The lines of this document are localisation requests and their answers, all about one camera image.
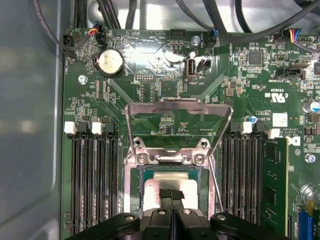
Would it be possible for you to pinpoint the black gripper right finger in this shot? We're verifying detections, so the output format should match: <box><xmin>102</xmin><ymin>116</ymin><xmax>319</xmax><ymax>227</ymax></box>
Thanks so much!
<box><xmin>172</xmin><ymin>189</ymin><xmax>288</xmax><ymax>240</ymax></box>

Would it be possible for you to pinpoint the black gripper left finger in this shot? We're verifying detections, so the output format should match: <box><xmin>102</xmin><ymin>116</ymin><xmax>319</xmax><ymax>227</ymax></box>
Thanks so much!
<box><xmin>71</xmin><ymin>188</ymin><xmax>174</xmax><ymax>240</ymax></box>

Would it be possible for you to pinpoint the silver green CPU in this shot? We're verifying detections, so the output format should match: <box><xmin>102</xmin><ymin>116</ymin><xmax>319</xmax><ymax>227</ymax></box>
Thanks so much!
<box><xmin>139</xmin><ymin>167</ymin><xmax>204</xmax><ymax>213</ymax></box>

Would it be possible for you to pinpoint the metal socket cover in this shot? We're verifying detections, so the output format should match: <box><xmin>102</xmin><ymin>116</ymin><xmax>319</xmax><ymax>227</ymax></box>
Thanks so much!
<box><xmin>124</xmin><ymin>96</ymin><xmax>234</xmax><ymax>166</ymax></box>

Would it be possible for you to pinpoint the CPU socket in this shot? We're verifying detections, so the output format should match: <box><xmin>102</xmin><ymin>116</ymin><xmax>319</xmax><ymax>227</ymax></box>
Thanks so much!
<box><xmin>123</xmin><ymin>136</ymin><xmax>217</xmax><ymax>218</ymax></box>

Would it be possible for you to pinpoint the thin metal locking lever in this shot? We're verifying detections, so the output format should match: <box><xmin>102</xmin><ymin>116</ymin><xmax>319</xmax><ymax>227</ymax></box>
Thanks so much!
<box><xmin>207</xmin><ymin>156</ymin><xmax>225</xmax><ymax>213</ymax></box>

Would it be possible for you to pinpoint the RAM slot with black clips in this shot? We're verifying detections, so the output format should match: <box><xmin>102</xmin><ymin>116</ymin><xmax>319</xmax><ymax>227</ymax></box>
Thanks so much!
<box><xmin>78</xmin><ymin>121</ymin><xmax>94</xmax><ymax>236</ymax></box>
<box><xmin>104</xmin><ymin>121</ymin><xmax>120</xmax><ymax>233</ymax></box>
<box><xmin>221</xmin><ymin>121</ymin><xmax>241</xmax><ymax>226</ymax></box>
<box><xmin>246</xmin><ymin>121</ymin><xmax>267</xmax><ymax>226</ymax></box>

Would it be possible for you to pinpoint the green RAM stick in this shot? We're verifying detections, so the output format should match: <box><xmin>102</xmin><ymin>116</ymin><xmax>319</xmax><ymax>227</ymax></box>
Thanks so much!
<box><xmin>261</xmin><ymin>137</ymin><xmax>289</xmax><ymax>238</ymax></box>

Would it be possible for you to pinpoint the blue expansion slot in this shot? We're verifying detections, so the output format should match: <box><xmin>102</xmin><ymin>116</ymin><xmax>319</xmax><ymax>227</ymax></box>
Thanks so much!
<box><xmin>298</xmin><ymin>209</ymin><xmax>315</xmax><ymax>240</ymax></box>

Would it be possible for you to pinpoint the green motherboard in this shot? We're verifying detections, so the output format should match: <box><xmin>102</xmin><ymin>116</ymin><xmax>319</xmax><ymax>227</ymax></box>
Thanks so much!
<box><xmin>59</xmin><ymin>26</ymin><xmax>320</xmax><ymax>240</ymax></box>

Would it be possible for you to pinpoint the silver internal USB port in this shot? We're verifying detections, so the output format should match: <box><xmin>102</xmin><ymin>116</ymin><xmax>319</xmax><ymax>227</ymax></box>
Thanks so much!
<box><xmin>184</xmin><ymin>56</ymin><xmax>198</xmax><ymax>81</ymax></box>

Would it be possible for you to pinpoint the black silver PC case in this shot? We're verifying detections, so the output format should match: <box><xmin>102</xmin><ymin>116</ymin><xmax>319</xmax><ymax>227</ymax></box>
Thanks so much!
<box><xmin>0</xmin><ymin>0</ymin><xmax>320</xmax><ymax>240</ymax></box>

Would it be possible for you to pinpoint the silver blue capacitor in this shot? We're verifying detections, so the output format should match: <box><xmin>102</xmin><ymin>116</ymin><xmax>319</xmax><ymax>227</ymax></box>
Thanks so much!
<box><xmin>301</xmin><ymin>100</ymin><xmax>320</xmax><ymax>114</ymax></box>

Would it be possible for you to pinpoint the silver coin battery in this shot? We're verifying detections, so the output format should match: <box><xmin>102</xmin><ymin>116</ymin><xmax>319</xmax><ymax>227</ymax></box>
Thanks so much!
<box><xmin>94</xmin><ymin>48</ymin><xmax>125</xmax><ymax>79</ymax></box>

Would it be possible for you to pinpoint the black cable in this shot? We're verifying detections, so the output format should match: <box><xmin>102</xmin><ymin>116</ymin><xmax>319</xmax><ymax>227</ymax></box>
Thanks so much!
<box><xmin>202</xmin><ymin>0</ymin><xmax>320</xmax><ymax>43</ymax></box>
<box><xmin>33</xmin><ymin>0</ymin><xmax>90</xmax><ymax>52</ymax></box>

